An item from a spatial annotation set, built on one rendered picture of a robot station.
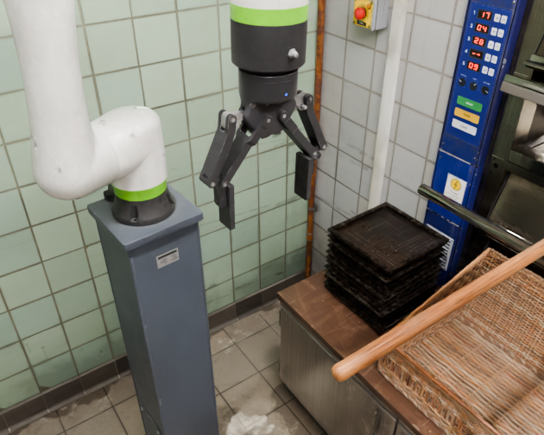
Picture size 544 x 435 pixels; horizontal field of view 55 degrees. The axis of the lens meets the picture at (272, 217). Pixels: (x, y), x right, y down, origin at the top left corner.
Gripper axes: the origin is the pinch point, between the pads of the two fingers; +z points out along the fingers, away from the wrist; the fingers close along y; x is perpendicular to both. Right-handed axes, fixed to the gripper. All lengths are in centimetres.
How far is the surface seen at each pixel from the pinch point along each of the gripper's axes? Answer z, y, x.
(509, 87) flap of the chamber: 4, -88, -15
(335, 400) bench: 113, -51, -27
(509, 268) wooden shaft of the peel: 26, -50, 15
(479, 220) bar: 29, -65, -1
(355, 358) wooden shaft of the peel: 27.1, -9.2, 13.1
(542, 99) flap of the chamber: 5, -87, -6
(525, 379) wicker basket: 87, -88, 15
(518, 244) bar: 30, -65, 9
